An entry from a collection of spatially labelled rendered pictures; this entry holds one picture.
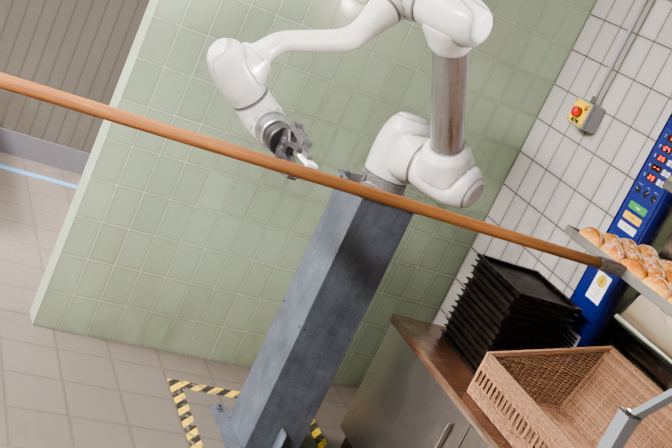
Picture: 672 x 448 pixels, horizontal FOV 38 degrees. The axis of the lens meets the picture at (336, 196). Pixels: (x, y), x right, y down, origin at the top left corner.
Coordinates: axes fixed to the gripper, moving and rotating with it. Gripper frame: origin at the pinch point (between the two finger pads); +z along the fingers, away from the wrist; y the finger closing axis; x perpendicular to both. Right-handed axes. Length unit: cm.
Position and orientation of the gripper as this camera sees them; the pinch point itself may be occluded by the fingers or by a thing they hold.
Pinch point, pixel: (304, 168)
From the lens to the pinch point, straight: 224.7
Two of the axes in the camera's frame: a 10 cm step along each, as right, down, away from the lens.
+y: -4.0, 8.8, 2.6
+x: -8.5, -2.5, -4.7
